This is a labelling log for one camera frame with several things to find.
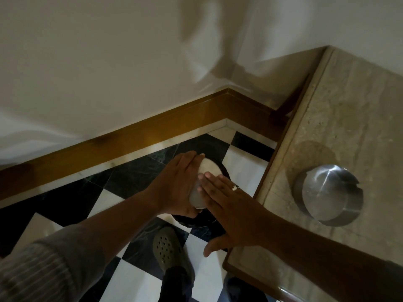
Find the stone top wooden table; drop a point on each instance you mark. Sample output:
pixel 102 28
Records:
pixel 346 122

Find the person's right forearm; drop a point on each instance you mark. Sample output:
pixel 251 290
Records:
pixel 321 257

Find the person's right hand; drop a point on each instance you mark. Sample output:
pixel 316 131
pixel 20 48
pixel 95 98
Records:
pixel 236 216

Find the person's left thumb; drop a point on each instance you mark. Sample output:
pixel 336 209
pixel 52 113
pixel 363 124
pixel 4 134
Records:
pixel 190 212

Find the person's left hand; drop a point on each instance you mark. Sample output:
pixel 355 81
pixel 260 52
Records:
pixel 170 188

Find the short wooden baseboard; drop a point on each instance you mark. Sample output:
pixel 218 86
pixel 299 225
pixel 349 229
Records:
pixel 258 119

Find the black waste bin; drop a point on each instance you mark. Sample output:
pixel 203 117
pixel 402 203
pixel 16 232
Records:
pixel 204 219

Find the grey striped shirt sleeve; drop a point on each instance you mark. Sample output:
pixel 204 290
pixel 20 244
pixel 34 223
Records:
pixel 41 267

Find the person's left forearm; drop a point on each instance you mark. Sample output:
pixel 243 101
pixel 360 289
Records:
pixel 122 223

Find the dark trouser leg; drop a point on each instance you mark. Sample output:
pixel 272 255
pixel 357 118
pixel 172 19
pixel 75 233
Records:
pixel 244 290
pixel 176 286

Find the long wooden baseboard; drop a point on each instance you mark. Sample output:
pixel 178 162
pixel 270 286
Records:
pixel 126 141

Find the person's right thumb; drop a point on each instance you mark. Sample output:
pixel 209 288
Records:
pixel 217 243

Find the green perforated clog shoe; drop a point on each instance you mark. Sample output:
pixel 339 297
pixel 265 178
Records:
pixel 168 248

